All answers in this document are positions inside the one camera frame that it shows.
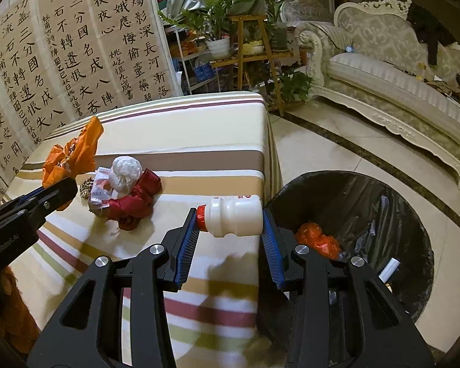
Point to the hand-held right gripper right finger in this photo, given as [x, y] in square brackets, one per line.
[270, 249]

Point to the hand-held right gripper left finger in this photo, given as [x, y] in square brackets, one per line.
[188, 245]

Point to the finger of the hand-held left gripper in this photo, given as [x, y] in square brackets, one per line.
[21, 201]
[61, 192]

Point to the orange plastic bag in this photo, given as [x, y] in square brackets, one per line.
[82, 153]

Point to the red-orange plastic bag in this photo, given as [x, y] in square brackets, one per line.
[318, 239]

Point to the white plastic bottle red cap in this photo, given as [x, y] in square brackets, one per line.
[234, 214]

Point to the black-lined trash bin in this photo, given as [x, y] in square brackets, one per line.
[368, 199]

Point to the gold patterned wrapper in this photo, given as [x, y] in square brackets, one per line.
[86, 188]

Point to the white red-printed packet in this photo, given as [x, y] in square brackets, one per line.
[99, 195]

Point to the dark red crumpled bag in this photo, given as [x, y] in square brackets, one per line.
[138, 203]

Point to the white crumpled plastic bag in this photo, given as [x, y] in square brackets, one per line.
[126, 172]

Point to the small white tube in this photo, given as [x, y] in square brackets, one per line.
[390, 268]

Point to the calligraphy folding screen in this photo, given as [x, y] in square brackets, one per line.
[42, 65]

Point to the small leafy green plant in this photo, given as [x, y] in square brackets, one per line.
[295, 86]

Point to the white metal rack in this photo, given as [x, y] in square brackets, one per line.
[186, 76]

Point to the green plant in white pot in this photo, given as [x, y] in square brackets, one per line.
[218, 48]

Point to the white bowl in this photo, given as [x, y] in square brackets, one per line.
[255, 49]

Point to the cream ornate sofa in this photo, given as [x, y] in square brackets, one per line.
[387, 76]

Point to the tall green potted plant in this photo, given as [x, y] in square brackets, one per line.
[280, 36]

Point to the wooden plant stand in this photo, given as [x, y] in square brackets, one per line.
[249, 18]

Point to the cream ornate armchair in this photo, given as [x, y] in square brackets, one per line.
[306, 7]

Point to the black garment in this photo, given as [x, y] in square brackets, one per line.
[425, 27]

